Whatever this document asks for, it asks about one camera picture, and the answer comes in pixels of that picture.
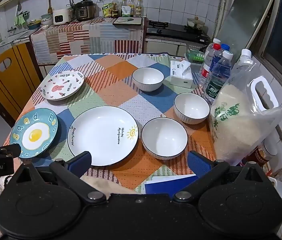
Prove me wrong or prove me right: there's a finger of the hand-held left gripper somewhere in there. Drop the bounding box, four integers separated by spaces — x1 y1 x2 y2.
0 144 21 158

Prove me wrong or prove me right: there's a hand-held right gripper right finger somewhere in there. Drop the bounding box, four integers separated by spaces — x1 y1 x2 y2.
172 151 269 204

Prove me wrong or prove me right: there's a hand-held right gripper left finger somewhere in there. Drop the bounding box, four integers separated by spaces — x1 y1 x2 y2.
10 151 106 205

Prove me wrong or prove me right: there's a blue fried egg plate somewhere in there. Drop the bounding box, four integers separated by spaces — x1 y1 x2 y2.
9 108 59 159

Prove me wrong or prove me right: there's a large white plate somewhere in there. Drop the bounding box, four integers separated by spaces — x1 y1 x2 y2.
67 106 139 167

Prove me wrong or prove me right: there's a white ribbed bowl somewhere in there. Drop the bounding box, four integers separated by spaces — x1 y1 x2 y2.
141 117 188 160
173 92 210 125
132 67 165 92

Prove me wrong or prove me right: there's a rabbit printed white plate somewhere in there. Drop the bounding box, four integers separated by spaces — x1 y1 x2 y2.
40 70 85 101

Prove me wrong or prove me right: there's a blue folder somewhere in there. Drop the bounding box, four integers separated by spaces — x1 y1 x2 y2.
144 174 199 194

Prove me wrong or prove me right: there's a brown label can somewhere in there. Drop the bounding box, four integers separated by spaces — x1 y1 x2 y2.
246 140 279 167

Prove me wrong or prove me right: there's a clear bottle green label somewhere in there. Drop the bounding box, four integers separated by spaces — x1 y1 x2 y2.
203 51 234 105

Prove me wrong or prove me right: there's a checked patchwork tablecloth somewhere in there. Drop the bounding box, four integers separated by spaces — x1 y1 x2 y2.
3 52 217 194

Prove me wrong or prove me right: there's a white tissue box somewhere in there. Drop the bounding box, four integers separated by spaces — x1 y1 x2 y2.
169 60 194 89

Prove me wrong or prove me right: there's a clear bottle red label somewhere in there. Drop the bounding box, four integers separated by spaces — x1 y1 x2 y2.
198 38 221 88

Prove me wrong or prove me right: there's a green dish basket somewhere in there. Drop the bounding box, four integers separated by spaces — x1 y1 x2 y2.
184 45 206 63

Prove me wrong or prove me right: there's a white base cabinet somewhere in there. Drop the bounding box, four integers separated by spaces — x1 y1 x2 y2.
144 36 201 55

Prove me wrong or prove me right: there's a striped patchwork counter cloth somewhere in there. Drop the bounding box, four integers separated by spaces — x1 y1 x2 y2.
30 17 145 64

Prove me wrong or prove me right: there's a blue basin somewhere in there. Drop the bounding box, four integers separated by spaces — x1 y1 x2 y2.
27 20 41 30

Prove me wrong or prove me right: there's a green cloth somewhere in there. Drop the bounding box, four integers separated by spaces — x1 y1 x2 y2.
14 11 30 28

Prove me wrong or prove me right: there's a black gas stove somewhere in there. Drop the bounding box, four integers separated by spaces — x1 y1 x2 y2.
146 20 210 43

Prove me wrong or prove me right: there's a pale cooking pot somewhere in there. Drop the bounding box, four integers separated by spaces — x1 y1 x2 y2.
186 16 206 30

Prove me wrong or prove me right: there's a white rice cooker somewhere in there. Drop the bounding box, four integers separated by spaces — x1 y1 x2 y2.
53 8 71 25

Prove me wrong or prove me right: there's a white cutting board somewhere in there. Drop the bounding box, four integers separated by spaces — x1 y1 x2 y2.
113 16 144 26

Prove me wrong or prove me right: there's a stainless steel sheet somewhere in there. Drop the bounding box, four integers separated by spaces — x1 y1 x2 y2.
214 0 276 63

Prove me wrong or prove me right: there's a black pressure cooker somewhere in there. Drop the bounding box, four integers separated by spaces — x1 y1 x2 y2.
75 0 96 22

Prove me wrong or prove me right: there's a yellow green snack bag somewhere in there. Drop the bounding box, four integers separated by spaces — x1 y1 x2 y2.
102 3 113 18

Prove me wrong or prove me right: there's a clear rice bag with handle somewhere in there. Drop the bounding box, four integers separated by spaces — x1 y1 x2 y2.
209 49 282 167

